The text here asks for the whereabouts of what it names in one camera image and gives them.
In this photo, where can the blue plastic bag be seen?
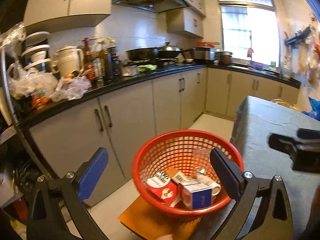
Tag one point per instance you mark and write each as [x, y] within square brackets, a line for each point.
[313, 108]

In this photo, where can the black kitchen countertop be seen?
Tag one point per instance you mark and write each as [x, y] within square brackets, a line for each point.
[112, 89]

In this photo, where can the gas stove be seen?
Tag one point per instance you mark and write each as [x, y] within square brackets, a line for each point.
[155, 62]

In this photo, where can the brown cooking pot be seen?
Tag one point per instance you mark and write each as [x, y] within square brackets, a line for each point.
[226, 58]

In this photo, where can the red and white carton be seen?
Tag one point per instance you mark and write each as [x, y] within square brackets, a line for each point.
[161, 187]

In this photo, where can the wok with steel lid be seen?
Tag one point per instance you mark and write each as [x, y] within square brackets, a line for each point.
[170, 51]

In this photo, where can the red plastic mesh basket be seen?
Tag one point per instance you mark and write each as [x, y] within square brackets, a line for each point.
[160, 150]

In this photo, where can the rack with white dishes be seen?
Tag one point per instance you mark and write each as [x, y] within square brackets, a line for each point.
[36, 52]

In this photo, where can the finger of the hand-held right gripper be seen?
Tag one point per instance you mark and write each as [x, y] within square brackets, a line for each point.
[311, 134]
[305, 157]

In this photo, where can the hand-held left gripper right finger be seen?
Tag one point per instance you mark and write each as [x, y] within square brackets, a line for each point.
[225, 172]

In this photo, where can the orange cardboard sheet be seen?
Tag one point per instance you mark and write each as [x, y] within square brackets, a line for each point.
[150, 220]

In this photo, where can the clear plastic container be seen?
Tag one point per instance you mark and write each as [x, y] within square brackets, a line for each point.
[201, 153]

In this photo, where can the orange snack packet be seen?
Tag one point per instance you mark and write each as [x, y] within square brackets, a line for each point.
[41, 101]

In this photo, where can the clear crumpled plastic bag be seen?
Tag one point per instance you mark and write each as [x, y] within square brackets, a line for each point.
[30, 82]

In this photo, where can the red lid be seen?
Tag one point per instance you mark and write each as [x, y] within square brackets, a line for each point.
[205, 44]

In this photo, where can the steel rice cooker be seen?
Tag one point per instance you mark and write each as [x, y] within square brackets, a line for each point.
[203, 54]

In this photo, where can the white and blue carton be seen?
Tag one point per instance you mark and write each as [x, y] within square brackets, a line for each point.
[197, 195]

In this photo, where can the kitchen window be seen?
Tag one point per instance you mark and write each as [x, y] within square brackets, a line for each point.
[250, 30]

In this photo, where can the pink cloth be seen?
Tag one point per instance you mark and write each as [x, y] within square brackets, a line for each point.
[250, 52]

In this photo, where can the white plastic bottle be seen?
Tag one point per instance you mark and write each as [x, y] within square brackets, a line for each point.
[211, 185]

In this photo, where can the large beige upper cabinet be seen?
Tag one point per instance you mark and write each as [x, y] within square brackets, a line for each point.
[70, 0]

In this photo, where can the green cloth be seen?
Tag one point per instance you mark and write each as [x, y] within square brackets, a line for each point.
[147, 68]

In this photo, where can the hanging bag with brown contents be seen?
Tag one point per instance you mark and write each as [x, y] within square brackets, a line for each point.
[314, 65]

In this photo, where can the group of condiment bottles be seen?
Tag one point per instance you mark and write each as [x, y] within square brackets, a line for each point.
[110, 62]

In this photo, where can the purple plastic container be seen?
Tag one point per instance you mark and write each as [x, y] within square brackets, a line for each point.
[258, 67]

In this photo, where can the green and white packet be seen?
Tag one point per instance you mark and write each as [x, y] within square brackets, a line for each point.
[273, 64]

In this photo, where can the dark wall shelf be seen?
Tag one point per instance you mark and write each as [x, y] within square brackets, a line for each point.
[297, 37]

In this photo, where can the yellowish plastic bag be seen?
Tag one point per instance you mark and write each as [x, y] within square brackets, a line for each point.
[285, 105]

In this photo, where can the black frying pan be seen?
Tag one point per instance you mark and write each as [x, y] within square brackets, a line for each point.
[141, 54]

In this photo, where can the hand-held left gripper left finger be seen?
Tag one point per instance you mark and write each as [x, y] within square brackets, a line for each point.
[93, 172]

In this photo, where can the small white container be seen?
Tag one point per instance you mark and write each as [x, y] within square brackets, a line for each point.
[130, 71]

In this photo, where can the small beige upper cabinet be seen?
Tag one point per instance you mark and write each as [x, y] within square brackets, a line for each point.
[187, 22]

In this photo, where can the white electric kettle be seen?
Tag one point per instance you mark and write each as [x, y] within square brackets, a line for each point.
[68, 62]

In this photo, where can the tan hanging plastic bag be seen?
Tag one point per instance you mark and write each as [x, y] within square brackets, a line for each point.
[303, 61]

